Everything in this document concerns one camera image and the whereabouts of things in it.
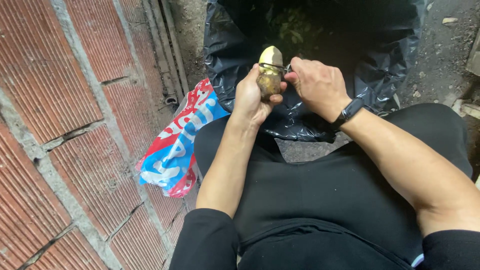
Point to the red blue white plastic bag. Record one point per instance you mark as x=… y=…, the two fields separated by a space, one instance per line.
x=180 y=146

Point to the metal vegetable peeler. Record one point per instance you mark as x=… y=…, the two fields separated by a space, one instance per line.
x=275 y=67

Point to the person's left hand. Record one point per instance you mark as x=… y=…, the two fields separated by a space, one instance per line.
x=249 y=101

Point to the half-peeled potato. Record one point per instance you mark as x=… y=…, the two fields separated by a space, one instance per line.
x=270 y=73

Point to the person's right hand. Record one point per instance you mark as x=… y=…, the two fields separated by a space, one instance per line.
x=318 y=88

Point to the black wrist band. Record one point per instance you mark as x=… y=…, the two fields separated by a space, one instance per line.
x=348 y=111

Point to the vegetable scraps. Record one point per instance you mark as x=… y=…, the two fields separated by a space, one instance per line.
x=294 y=28

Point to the grey pipe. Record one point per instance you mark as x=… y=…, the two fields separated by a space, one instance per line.
x=170 y=48

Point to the black garbage bag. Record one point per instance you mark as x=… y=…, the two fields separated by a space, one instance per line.
x=337 y=48

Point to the person's black clothing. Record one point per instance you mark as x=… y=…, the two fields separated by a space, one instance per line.
x=322 y=202

